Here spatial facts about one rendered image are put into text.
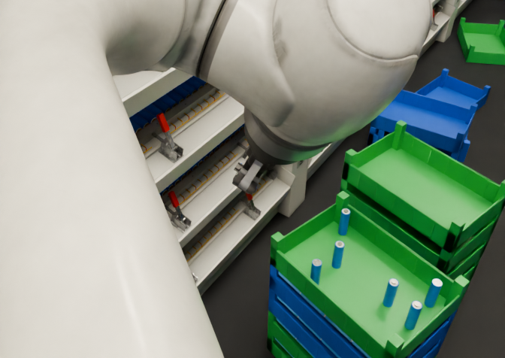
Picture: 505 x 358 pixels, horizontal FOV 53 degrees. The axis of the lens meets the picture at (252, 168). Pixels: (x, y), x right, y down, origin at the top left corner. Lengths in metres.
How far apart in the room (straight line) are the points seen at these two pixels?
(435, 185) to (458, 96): 1.02
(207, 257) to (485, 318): 0.72
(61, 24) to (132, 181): 0.09
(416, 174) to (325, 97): 0.97
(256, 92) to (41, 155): 0.21
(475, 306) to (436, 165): 0.40
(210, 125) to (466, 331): 0.82
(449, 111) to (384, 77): 1.64
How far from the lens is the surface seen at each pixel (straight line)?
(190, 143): 1.00
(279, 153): 0.45
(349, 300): 1.00
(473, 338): 1.42
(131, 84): 0.83
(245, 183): 0.53
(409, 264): 1.05
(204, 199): 1.15
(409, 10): 0.31
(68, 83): 0.19
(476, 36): 2.77
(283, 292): 1.06
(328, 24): 0.29
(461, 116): 1.95
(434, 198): 1.23
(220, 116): 1.07
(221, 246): 1.31
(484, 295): 1.51
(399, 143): 1.33
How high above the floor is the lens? 1.13
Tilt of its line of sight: 41 degrees down
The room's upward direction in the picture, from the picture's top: straight up
